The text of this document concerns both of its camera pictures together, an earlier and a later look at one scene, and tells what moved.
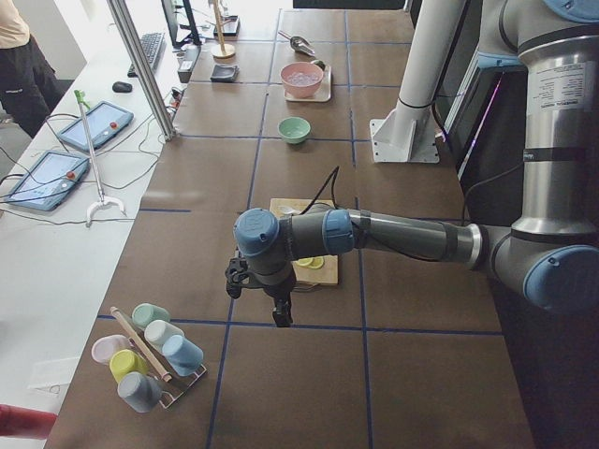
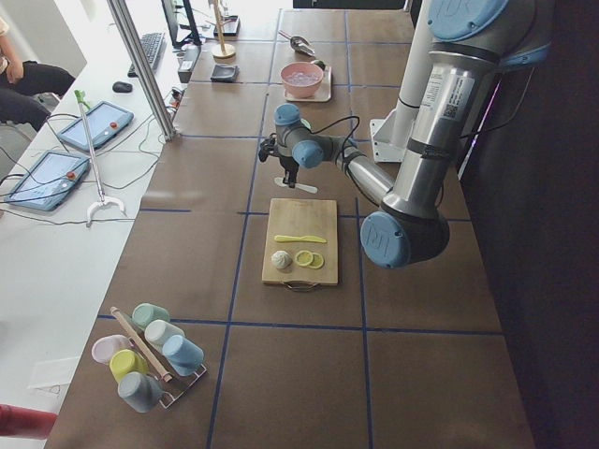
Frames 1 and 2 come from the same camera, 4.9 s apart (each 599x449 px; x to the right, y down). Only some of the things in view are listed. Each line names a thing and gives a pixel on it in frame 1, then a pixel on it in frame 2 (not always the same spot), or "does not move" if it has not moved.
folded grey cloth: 225,73 does not move
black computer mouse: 122,87 does not move
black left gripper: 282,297 -> 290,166
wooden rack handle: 163,376 does not move
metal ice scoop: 299,44 does not move
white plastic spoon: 285,210 -> 309,189
